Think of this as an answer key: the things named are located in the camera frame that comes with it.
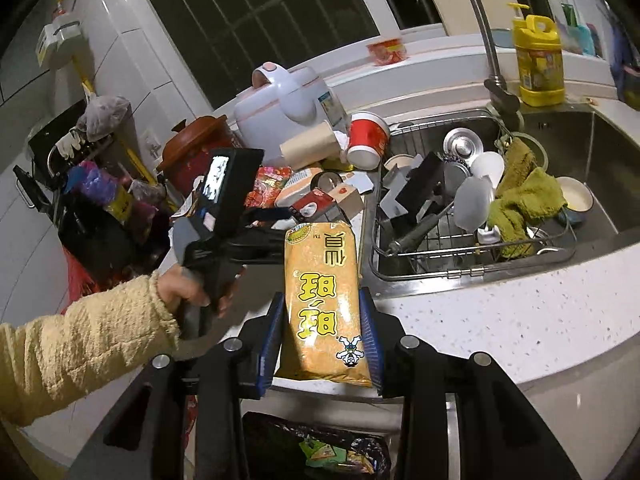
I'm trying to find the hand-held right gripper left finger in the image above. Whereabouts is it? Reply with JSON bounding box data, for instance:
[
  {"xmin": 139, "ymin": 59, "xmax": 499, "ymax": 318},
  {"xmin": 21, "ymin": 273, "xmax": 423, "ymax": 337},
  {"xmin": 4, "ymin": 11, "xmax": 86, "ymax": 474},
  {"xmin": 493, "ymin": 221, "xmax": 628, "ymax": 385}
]
[{"xmin": 70, "ymin": 290, "xmax": 286, "ymax": 480}]

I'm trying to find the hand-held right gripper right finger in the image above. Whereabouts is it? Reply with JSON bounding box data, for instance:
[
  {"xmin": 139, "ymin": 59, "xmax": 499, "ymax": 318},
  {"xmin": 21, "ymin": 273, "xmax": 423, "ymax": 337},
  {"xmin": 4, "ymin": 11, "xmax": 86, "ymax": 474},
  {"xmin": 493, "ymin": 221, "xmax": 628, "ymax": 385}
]
[{"xmin": 357, "ymin": 287, "xmax": 568, "ymax": 480}]

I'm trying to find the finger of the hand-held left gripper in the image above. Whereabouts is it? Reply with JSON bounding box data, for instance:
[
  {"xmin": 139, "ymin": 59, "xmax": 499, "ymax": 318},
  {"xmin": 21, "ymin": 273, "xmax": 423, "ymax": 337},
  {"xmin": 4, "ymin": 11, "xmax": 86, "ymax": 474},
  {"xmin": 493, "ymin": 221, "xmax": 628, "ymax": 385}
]
[
  {"xmin": 242, "ymin": 207, "xmax": 301, "ymax": 228},
  {"xmin": 227, "ymin": 232, "xmax": 288, "ymax": 266}
]

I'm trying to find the yellow snack packet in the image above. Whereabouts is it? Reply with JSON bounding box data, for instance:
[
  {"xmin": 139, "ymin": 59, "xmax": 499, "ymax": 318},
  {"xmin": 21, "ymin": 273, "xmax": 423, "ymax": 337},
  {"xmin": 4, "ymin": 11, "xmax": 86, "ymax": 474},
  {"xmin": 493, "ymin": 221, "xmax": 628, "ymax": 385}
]
[{"xmin": 274, "ymin": 220, "xmax": 373, "ymax": 388}]

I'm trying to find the trash bin with black bag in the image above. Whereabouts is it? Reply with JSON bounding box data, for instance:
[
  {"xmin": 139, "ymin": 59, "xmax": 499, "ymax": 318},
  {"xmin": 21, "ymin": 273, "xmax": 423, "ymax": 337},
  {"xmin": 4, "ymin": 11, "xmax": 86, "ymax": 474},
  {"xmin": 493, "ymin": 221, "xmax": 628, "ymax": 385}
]
[{"xmin": 242, "ymin": 410, "xmax": 393, "ymax": 480}]

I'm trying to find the person's left forearm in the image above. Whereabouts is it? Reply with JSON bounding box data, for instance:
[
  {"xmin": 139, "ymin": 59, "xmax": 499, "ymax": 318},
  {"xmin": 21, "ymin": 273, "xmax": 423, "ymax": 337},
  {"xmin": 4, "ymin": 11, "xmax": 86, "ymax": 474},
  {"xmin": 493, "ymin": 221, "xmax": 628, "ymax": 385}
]
[{"xmin": 0, "ymin": 274, "xmax": 181, "ymax": 428}]

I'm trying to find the person's left hand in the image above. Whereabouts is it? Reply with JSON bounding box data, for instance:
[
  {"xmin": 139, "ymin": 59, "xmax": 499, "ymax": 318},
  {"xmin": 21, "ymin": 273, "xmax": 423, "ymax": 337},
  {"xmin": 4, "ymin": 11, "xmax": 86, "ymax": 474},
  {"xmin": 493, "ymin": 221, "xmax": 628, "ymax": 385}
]
[{"xmin": 156, "ymin": 265, "xmax": 246, "ymax": 317}]

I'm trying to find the red snack packet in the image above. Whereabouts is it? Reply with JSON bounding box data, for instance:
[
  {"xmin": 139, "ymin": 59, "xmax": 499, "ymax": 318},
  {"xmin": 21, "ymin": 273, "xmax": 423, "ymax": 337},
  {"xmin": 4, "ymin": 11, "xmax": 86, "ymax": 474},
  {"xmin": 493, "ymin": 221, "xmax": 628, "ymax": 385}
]
[{"xmin": 244, "ymin": 165, "xmax": 293, "ymax": 208}]

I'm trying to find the white orange packet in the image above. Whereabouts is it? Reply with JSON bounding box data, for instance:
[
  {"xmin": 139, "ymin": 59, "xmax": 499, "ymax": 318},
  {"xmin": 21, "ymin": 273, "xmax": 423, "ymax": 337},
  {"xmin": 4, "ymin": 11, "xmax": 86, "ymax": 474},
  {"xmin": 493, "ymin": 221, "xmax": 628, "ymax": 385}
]
[{"xmin": 275, "ymin": 170, "xmax": 326, "ymax": 206}]

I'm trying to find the red carton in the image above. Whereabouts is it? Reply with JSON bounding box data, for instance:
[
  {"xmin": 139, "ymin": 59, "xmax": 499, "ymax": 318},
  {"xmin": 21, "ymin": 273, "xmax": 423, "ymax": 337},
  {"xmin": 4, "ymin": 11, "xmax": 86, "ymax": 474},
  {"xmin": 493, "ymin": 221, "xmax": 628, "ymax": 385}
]
[{"xmin": 292, "ymin": 192, "xmax": 336, "ymax": 221}]

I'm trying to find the tape roll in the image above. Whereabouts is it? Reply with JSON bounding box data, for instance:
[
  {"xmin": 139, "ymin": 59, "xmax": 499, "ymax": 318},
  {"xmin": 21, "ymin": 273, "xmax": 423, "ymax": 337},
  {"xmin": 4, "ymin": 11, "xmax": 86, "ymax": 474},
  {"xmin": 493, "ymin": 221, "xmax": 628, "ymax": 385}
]
[{"xmin": 310, "ymin": 170, "xmax": 343, "ymax": 193}]

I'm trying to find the small beige box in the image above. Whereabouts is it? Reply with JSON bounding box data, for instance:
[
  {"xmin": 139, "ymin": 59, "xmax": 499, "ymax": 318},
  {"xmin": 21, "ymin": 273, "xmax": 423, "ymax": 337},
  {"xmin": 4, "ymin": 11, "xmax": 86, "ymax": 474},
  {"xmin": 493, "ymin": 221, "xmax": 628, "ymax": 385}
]
[{"xmin": 325, "ymin": 182, "xmax": 366, "ymax": 218}]

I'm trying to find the beige cardboard tube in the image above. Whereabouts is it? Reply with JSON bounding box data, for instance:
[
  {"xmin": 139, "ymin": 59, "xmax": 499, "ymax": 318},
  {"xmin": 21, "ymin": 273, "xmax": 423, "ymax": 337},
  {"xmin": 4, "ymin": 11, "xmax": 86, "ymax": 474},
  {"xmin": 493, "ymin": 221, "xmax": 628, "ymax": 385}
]
[{"xmin": 279, "ymin": 121, "xmax": 341, "ymax": 171}]

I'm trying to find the brown clay pot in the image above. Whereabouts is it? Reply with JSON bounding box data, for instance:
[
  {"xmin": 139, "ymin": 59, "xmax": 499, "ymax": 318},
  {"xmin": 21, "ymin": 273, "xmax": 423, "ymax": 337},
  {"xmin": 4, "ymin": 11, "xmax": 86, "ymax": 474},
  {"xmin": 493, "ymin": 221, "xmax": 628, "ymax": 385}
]
[{"xmin": 156, "ymin": 115, "xmax": 241, "ymax": 196}]

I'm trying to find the white rice cooker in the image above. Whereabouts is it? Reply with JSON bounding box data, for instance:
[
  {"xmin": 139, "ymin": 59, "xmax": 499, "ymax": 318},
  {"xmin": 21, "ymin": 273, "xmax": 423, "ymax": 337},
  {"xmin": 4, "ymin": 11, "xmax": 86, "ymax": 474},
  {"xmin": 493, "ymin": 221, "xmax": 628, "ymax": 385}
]
[{"xmin": 234, "ymin": 61, "xmax": 351, "ymax": 153}]

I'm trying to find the green wrapper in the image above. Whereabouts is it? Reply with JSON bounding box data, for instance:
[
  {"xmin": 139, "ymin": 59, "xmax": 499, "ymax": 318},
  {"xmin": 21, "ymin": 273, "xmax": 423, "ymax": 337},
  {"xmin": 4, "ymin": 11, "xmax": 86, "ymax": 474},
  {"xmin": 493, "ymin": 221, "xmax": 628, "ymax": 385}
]
[{"xmin": 300, "ymin": 437, "xmax": 351, "ymax": 468}]

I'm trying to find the red paper cup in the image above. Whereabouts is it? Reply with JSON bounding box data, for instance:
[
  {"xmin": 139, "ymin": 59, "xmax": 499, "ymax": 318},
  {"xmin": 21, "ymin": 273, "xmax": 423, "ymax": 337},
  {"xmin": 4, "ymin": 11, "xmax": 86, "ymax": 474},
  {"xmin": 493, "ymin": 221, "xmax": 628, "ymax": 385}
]
[{"xmin": 346, "ymin": 111, "xmax": 391, "ymax": 171}]

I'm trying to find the purple plastic bag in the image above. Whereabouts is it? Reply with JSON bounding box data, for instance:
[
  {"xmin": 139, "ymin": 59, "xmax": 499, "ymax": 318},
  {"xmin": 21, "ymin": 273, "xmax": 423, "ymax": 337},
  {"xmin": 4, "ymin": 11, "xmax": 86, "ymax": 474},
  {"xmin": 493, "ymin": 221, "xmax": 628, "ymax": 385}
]
[{"xmin": 65, "ymin": 162, "xmax": 133, "ymax": 221}]

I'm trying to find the red plastic bag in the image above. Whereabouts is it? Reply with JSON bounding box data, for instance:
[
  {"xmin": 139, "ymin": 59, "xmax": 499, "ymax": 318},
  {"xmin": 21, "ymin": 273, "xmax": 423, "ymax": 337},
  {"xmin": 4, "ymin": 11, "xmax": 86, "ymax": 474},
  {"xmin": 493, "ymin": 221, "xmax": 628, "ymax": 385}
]
[{"xmin": 62, "ymin": 247, "xmax": 101, "ymax": 313}]

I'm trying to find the grey plastic bag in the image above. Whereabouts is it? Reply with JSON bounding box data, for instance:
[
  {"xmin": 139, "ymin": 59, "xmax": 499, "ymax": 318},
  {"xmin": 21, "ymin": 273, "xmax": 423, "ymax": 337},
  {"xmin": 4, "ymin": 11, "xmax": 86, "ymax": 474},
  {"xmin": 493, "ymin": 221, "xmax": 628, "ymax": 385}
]
[{"xmin": 75, "ymin": 95, "xmax": 132, "ymax": 142}]

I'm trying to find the white glove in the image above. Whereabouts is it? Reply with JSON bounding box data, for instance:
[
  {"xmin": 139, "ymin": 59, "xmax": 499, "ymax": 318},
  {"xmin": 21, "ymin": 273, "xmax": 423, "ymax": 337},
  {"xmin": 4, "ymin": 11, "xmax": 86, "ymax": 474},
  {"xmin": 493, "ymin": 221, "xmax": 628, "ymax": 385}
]
[{"xmin": 52, "ymin": 129, "xmax": 83, "ymax": 161}]

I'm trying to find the translucent white rice paddle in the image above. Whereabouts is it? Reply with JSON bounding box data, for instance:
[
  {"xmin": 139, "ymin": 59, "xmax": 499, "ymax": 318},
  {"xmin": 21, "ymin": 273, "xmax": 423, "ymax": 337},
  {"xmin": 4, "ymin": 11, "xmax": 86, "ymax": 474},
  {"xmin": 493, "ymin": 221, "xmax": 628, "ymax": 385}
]
[{"xmin": 452, "ymin": 175, "xmax": 497, "ymax": 233}]

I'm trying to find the red instant noodle bowl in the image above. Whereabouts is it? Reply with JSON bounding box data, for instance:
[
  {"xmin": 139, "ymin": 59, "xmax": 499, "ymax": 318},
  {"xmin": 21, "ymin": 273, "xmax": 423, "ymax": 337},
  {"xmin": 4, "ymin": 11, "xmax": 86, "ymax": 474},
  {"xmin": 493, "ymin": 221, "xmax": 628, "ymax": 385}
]
[{"xmin": 366, "ymin": 37, "xmax": 407, "ymax": 66}]

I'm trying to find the steel pot lid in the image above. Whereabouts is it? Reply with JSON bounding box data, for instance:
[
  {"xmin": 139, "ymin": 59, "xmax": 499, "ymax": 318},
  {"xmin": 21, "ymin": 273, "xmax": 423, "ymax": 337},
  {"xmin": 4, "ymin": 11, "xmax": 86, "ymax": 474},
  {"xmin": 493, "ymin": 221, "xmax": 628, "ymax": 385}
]
[{"xmin": 442, "ymin": 127, "xmax": 483, "ymax": 163}]

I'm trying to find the window with bars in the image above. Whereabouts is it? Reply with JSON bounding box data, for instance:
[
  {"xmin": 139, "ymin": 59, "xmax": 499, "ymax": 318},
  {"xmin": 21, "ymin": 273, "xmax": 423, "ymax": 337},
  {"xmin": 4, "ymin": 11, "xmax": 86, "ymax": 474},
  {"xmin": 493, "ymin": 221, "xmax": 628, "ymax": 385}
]
[{"xmin": 127, "ymin": 0, "xmax": 443, "ymax": 106}]

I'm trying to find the white round spoon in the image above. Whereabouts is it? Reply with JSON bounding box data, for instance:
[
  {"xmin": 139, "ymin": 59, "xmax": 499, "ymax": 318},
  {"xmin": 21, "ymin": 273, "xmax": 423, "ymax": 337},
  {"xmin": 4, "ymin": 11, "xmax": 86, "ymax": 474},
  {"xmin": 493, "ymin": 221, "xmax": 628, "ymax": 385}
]
[{"xmin": 470, "ymin": 151, "xmax": 506, "ymax": 182}]

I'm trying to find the olive green cloth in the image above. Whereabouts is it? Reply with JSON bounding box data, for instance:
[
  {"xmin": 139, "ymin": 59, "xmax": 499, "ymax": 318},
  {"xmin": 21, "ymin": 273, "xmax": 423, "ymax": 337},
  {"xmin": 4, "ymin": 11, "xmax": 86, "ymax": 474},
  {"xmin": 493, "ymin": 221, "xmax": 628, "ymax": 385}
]
[{"xmin": 487, "ymin": 137, "xmax": 568, "ymax": 258}]

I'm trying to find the white bowl blue rim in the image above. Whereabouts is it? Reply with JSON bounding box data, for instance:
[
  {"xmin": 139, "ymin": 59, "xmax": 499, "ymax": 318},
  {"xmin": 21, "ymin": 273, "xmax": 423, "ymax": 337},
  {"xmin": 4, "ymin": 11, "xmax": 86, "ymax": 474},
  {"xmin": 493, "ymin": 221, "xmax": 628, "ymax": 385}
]
[{"xmin": 555, "ymin": 176, "xmax": 596, "ymax": 226}]

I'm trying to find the steel faucet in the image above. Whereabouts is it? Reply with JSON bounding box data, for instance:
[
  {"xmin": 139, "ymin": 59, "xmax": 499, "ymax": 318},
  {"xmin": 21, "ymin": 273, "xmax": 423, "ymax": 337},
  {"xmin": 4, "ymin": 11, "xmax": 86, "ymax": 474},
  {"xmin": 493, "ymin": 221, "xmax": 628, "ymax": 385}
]
[{"xmin": 466, "ymin": 0, "xmax": 561, "ymax": 131}]

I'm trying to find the steel sink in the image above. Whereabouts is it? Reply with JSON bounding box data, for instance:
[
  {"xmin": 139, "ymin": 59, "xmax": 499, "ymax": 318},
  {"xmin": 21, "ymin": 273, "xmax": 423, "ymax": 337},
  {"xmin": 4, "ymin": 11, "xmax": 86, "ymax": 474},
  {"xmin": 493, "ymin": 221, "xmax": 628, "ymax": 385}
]
[{"xmin": 370, "ymin": 105, "xmax": 640, "ymax": 281}]

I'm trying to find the yellow detergent bottle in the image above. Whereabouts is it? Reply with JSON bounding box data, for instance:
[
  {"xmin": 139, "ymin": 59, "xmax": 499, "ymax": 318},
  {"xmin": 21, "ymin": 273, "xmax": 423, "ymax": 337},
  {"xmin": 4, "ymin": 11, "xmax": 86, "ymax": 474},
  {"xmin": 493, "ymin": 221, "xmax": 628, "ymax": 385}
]
[{"xmin": 507, "ymin": 2, "xmax": 566, "ymax": 107}]

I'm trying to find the teal bottle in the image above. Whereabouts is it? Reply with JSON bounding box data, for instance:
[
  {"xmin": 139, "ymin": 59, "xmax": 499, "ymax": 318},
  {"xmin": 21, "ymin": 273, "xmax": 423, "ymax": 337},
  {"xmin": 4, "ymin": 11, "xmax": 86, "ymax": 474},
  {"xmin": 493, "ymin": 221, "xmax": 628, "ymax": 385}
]
[{"xmin": 560, "ymin": 2, "xmax": 598, "ymax": 56}]

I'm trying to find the wire dish rack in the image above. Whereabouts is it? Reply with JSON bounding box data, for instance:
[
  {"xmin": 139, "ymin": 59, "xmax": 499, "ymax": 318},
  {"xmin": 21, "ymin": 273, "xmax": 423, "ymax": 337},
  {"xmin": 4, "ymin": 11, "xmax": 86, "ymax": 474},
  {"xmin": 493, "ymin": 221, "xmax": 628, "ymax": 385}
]
[{"xmin": 370, "ymin": 125, "xmax": 576, "ymax": 281}]

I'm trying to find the black wire storage rack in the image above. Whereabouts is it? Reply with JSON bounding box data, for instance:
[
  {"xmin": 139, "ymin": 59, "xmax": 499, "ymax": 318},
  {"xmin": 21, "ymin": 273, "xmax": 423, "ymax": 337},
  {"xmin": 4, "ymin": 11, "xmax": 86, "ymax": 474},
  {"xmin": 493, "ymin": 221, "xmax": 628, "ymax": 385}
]
[{"xmin": 12, "ymin": 100, "xmax": 171, "ymax": 281}]

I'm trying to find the black handled utensil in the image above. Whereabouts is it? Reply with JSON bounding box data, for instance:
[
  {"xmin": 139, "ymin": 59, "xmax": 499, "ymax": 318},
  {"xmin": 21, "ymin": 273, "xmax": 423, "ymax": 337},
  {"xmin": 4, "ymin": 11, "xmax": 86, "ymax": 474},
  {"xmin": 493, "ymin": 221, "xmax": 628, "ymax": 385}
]
[{"xmin": 387, "ymin": 212, "xmax": 446, "ymax": 256}]

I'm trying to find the yellow handle mop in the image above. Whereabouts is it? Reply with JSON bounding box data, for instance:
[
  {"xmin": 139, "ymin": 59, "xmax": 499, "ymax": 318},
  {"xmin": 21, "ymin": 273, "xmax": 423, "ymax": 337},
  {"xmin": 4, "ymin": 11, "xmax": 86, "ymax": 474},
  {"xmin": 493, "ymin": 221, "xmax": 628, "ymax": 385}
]
[{"xmin": 57, "ymin": 0, "xmax": 156, "ymax": 186}]

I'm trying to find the white wall box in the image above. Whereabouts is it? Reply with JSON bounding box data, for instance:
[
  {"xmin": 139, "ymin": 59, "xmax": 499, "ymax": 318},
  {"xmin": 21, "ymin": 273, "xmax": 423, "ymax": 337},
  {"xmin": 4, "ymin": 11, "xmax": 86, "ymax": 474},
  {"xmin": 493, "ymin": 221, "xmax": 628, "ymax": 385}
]
[{"xmin": 37, "ymin": 20, "xmax": 82, "ymax": 68}]

